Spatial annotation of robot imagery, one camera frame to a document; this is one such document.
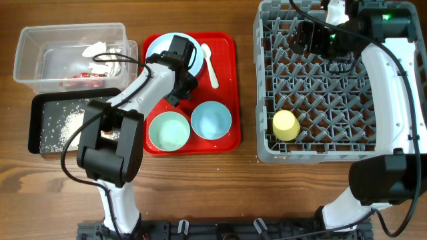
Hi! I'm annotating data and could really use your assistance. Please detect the green bowl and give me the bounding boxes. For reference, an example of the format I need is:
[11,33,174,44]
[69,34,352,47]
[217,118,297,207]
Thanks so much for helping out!
[148,111,191,152]

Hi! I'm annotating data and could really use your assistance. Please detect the grey dishwasher rack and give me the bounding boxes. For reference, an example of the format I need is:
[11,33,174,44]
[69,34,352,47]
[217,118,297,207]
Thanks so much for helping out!
[253,1,412,164]

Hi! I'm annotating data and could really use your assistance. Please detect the light blue bowl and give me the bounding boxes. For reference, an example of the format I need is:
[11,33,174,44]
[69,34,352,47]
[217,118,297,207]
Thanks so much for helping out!
[190,101,232,140]

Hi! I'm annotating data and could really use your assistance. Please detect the red serving tray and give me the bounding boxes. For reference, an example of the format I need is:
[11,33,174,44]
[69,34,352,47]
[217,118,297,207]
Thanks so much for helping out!
[143,32,242,156]

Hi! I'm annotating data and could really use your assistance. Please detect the white plastic spoon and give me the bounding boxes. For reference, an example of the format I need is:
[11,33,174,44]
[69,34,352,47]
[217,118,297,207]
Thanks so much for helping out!
[201,43,219,89]

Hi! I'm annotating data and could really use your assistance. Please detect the light blue plate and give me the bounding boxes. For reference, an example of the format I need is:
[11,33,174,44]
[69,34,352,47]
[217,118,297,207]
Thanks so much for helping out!
[145,32,204,77]

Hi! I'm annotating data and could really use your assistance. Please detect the black plastic tray bin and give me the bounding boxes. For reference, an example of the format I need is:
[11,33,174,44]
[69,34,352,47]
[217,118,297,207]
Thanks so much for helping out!
[27,88,120,154]

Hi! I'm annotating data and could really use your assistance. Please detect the clear plastic waste bin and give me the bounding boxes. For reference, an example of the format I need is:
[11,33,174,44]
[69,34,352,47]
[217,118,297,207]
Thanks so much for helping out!
[13,23,138,94]

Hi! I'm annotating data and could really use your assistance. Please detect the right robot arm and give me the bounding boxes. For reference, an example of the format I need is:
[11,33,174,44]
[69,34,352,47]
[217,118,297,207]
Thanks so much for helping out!
[290,1,426,231]

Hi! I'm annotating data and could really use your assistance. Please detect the yellow plastic cup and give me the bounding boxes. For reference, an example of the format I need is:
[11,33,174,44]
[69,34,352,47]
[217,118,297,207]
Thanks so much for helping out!
[273,110,300,141]

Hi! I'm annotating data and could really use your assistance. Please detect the white tissue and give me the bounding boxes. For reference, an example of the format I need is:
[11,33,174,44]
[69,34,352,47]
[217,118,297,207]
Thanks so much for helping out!
[81,41,121,77]

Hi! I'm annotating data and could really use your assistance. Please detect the white rice grains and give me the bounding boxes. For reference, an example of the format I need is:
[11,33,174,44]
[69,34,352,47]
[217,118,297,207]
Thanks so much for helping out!
[38,97,109,154]

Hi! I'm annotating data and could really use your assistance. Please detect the red snack wrapper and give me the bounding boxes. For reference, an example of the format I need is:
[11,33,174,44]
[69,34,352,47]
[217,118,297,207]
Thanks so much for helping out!
[59,72,105,89]

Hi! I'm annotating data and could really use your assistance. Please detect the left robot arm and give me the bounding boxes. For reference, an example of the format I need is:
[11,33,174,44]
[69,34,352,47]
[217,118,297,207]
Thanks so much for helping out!
[77,35,197,239]

